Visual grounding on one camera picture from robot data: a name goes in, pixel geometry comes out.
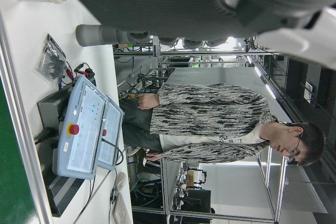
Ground black vented unit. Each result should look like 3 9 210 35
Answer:
43 166 87 218

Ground white computer mouse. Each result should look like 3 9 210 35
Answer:
114 172 127 191

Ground large grey teach pendant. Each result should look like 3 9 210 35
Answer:
56 76 109 180

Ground small grey teach pendant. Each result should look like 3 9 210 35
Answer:
96 95 125 171

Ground grey stepped cylinder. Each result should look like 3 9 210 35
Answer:
75 24 131 47

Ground red black clip leads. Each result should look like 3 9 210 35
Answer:
65 61 97 83

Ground grey metal box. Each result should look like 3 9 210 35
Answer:
36 87 76 146

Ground white keyboard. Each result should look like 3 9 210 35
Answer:
111 191 133 224

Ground person in patterned shirt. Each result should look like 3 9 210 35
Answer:
119 82 326 167

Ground plastic bag of black parts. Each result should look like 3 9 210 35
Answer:
36 34 68 80

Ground aluminium shelf rack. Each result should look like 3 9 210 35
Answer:
157 145 289 224

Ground green table surface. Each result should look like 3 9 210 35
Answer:
0 11 52 224

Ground left robot hand grey white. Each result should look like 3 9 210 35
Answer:
56 0 336 70

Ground black pendant cable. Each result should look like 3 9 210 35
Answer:
101 137 124 167

